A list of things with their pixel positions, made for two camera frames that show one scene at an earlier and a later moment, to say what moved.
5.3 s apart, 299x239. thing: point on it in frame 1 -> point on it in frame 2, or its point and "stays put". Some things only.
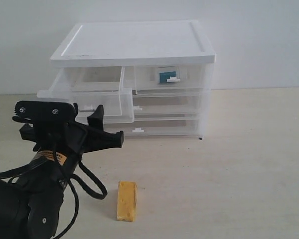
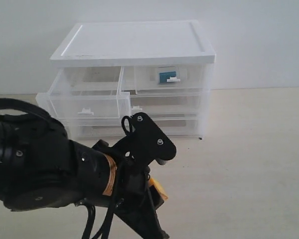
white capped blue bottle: x=171 y=76 stays put
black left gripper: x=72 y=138 -> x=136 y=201
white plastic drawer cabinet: x=152 y=78 stays put
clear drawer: x=89 y=87 stays put
